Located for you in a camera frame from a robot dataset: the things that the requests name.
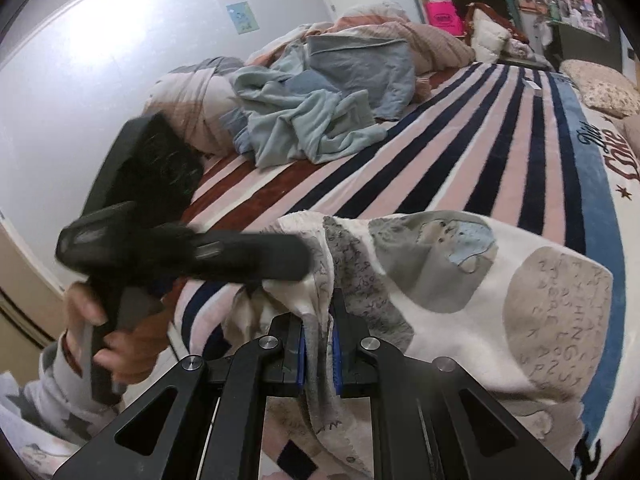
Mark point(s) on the black garment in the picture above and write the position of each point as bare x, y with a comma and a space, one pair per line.
482, 0

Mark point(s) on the pink striped quilt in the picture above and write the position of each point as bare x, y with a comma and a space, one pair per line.
440, 42

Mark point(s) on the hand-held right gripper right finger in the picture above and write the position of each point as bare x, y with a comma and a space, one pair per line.
339, 365

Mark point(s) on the pink bag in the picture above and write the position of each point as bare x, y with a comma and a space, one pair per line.
442, 17

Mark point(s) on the person's left hand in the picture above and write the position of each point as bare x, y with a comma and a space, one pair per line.
140, 350

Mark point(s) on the small white box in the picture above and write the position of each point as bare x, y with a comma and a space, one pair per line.
531, 87

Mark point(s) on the white puffer jacket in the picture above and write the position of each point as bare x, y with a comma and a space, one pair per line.
490, 37

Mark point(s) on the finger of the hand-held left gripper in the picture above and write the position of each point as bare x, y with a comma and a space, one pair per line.
255, 255

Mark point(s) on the striped printed blanket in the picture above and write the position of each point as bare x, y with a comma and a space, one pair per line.
450, 160

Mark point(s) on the red printed garment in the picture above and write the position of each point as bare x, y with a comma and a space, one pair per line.
515, 30

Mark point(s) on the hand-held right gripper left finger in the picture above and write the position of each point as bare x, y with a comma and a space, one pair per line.
287, 355

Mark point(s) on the floral pillow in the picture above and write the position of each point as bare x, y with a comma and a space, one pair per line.
600, 87

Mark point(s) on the grey blue garment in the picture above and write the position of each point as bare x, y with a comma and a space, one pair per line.
365, 65

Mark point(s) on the pale teal garment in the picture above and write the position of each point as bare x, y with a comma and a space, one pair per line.
300, 125

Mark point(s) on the person's left forearm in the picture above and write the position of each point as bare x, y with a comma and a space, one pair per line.
55, 395

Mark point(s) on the dark grey dresser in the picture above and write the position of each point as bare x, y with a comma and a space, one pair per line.
575, 45

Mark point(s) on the cream printed pants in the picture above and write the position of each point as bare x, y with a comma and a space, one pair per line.
450, 310

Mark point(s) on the blue wall poster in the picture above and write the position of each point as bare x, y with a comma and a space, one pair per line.
238, 17

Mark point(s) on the pink doll boxes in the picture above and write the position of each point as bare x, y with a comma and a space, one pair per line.
580, 7

